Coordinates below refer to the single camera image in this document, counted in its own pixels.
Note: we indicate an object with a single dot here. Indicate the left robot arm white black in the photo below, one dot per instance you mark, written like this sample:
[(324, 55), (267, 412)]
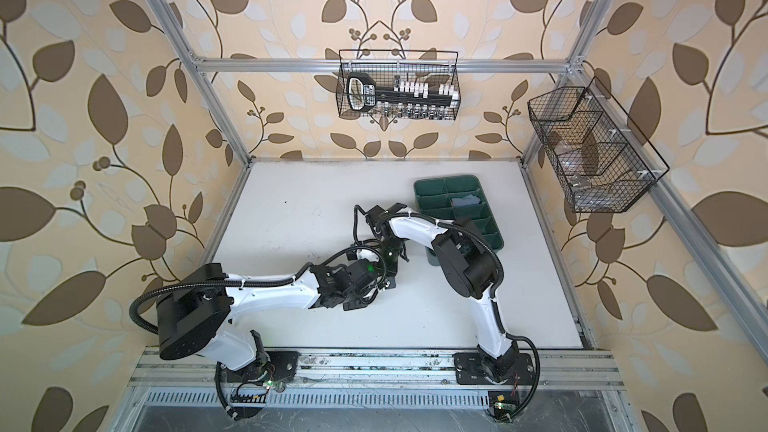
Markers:
[(203, 314)]

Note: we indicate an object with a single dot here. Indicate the black wire basket wall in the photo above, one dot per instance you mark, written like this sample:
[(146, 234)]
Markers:
[(604, 164), (432, 65)]

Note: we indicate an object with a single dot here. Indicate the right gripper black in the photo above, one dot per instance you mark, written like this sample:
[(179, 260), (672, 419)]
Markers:
[(388, 268)]

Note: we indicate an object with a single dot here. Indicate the blue grey sock green toe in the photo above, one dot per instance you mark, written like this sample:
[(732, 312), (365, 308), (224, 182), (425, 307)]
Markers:
[(467, 200)]

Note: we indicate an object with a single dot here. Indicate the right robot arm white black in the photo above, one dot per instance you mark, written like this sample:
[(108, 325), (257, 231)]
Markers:
[(474, 271)]

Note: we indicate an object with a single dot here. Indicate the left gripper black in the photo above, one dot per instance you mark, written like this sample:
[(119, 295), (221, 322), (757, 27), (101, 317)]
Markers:
[(358, 304)]

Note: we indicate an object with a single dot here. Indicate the green divided plastic tray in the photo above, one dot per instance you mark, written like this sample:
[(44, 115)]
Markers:
[(433, 199)]

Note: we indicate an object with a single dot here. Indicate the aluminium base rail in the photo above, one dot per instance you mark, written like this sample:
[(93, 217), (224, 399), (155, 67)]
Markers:
[(371, 378)]

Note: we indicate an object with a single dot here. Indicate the black wire basket right wall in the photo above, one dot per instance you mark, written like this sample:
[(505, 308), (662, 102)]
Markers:
[(604, 164)]

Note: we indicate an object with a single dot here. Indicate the black tool in basket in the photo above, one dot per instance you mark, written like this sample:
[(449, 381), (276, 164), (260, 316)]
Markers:
[(364, 94)]

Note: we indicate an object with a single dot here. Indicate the black wire basket back wall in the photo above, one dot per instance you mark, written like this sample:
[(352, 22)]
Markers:
[(432, 65)]

